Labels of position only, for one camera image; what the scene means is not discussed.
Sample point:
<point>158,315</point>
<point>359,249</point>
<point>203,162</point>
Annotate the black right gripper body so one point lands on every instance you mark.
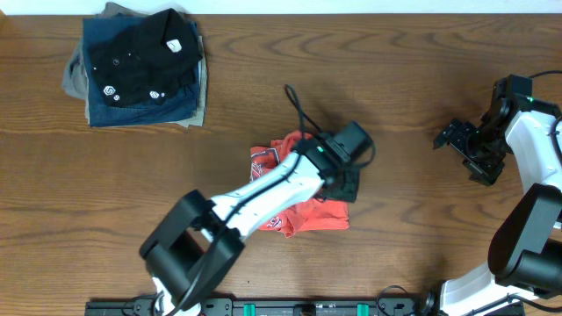
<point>459,143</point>

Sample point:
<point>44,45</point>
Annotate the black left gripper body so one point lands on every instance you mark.
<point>344,189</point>

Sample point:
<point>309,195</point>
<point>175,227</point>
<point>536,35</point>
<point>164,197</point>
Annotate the red soccer t-shirt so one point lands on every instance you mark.
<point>312,215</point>

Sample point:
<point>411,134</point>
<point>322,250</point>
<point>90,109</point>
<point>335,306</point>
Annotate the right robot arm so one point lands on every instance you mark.
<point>523,263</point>

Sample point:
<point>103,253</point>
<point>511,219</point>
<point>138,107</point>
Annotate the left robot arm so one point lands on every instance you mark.
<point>199,240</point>

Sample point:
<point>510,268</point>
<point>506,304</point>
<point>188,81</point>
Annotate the black folded shirt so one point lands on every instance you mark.
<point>148,61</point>

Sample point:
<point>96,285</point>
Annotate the navy blue folded garment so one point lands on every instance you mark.
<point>143,70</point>

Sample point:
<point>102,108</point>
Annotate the grey folded garment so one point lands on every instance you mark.
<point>74,80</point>

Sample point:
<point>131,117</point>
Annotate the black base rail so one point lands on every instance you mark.
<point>229,307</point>

